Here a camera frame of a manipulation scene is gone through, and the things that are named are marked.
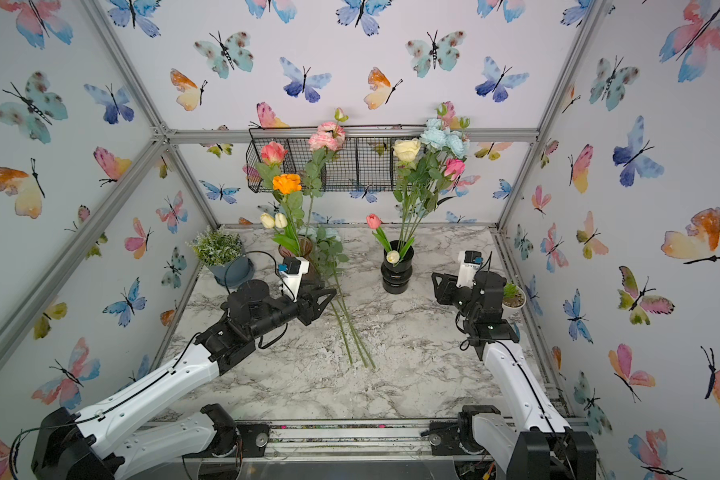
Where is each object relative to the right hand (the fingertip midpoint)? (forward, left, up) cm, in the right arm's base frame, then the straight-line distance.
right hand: (441, 272), depth 80 cm
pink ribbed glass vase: (+8, +39, -2) cm, 40 cm away
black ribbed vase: (+7, +11, -13) cm, 19 cm away
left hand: (-10, +27, +6) cm, 30 cm away
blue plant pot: (+8, +64, -16) cm, 67 cm away
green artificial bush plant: (+10, +67, -4) cm, 68 cm away
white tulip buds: (+9, +47, +8) cm, 48 cm away
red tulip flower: (+10, +19, +8) cm, 23 cm away
